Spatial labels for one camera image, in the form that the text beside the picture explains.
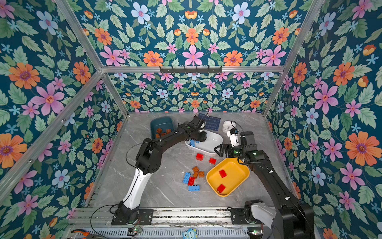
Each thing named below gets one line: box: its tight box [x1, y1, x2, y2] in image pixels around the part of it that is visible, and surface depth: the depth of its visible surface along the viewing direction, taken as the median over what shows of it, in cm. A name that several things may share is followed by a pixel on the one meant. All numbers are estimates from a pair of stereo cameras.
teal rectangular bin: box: [149, 116, 175, 140], surface depth 113 cm
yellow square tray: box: [205, 157, 251, 198], surface depth 88 cm
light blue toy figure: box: [182, 228, 199, 239], surface depth 69 cm
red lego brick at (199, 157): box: [195, 152, 204, 161], surface depth 95 cm
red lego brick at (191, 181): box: [187, 176, 196, 187], surface depth 86 cm
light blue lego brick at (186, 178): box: [183, 171, 191, 185], surface depth 87 cm
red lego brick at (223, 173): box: [219, 169, 227, 179], surface depth 89 cm
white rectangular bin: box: [184, 129, 224, 156], surface depth 98 cm
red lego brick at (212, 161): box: [208, 157, 217, 165], surface depth 95 cm
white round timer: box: [222, 120, 236, 133], surface depth 110 cm
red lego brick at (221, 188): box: [216, 183, 226, 194], surface depth 84 cm
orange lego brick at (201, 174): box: [198, 170, 205, 178], surface depth 88 cm
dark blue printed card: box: [198, 113, 221, 132], surface depth 116 cm
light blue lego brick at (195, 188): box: [188, 184, 201, 192], surface depth 83 cm
